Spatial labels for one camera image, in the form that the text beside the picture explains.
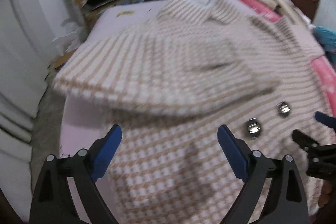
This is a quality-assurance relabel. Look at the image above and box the pink bed sheet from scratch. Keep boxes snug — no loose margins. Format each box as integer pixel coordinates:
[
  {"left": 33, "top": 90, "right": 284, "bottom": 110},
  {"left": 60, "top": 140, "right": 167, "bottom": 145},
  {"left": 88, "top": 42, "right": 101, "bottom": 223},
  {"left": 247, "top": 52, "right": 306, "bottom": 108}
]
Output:
[{"left": 59, "top": 0, "right": 336, "bottom": 224}]

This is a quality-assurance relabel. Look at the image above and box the white wardrobe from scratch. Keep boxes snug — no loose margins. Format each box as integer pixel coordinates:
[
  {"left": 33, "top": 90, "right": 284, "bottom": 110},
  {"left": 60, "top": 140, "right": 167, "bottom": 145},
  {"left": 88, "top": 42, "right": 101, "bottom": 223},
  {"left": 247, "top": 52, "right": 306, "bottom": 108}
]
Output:
[{"left": 1, "top": 0, "right": 77, "bottom": 222}]

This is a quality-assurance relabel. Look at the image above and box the pink floral blanket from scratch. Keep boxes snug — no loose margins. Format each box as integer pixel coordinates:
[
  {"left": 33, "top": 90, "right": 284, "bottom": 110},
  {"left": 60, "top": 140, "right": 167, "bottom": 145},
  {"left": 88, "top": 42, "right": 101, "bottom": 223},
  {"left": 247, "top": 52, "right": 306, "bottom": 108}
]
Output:
[{"left": 239, "top": 0, "right": 335, "bottom": 115}]

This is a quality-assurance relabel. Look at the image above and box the teal garment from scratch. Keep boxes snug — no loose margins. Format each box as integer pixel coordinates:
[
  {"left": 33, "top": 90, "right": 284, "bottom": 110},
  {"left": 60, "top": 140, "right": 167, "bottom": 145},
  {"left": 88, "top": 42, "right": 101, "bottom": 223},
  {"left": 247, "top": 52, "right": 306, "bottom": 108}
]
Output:
[{"left": 313, "top": 27, "right": 336, "bottom": 68}]

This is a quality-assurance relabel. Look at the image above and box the beige houndstooth coat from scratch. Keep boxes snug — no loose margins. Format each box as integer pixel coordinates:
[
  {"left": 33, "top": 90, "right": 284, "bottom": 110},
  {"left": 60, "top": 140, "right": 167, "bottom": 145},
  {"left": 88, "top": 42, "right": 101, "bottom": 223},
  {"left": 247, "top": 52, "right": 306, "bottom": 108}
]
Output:
[{"left": 52, "top": 0, "right": 334, "bottom": 218}]

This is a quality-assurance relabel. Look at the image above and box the beige clothes pile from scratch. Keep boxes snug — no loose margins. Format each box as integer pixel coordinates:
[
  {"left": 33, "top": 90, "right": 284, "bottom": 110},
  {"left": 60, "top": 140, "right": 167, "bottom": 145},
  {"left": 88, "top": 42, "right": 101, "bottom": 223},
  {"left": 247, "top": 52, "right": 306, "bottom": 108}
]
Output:
[{"left": 257, "top": 0, "right": 311, "bottom": 28}]

